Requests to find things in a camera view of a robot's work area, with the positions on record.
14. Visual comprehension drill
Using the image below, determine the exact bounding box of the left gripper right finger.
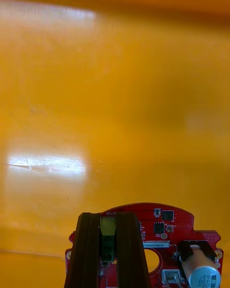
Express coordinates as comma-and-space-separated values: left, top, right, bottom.
116, 211, 152, 288

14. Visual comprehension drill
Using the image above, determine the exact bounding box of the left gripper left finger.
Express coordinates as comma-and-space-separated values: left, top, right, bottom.
64, 212, 101, 288

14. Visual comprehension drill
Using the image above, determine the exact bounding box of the round red circuit board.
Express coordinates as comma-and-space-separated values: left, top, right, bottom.
64, 203, 224, 288

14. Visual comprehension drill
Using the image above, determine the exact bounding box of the yellow-orange plastic bin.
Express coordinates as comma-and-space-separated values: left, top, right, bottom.
0, 0, 230, 288

